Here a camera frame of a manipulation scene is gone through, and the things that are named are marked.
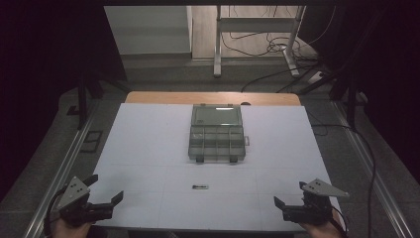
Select black rectangular floor frame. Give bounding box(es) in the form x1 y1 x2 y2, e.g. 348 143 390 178
79 130 104 154

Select grey metal desk frame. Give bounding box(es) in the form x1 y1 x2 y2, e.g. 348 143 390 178
213 4 307 79

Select wooden table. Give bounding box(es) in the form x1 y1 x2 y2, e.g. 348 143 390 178
125 90 302 107

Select aluminium floor rail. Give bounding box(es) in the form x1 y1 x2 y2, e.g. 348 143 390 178
22 98 100 238
332 100 414 238

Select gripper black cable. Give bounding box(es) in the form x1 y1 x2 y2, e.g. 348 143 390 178
329 203 350 238
43 186 67 237

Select white cabinet panel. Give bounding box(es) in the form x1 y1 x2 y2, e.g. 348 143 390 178
103 5 193 57

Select white table mat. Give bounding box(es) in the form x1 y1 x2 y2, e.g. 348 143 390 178
93 102 347 233

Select black power cable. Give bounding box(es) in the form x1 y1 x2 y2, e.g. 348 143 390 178
240 63 320 94

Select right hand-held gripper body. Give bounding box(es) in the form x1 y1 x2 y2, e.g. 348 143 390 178
282 178 351 227

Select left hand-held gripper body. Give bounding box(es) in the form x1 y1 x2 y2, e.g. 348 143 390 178
53 177 114 228

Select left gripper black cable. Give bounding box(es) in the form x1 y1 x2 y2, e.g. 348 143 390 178
43 186 67 237

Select clear plastic compartment box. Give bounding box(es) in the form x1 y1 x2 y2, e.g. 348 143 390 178
187 103 252 165

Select white power strip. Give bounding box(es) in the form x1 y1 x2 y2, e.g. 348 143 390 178
306 70 327 84

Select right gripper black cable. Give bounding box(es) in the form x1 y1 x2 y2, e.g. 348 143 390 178
329 203 350 238

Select black camera stand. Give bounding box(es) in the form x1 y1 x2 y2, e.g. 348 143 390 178
298 70 368 129
66 71 131 131

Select long black floor cable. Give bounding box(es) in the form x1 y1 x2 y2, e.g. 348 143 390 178
309 110 378 238

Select tangled black cables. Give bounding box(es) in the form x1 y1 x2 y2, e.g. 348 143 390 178
220 5 320 63

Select person's right hand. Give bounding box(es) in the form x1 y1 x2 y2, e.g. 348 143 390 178
298 219 345 238

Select person's left hand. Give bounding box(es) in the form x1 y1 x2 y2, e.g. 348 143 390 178
52 218 93 238

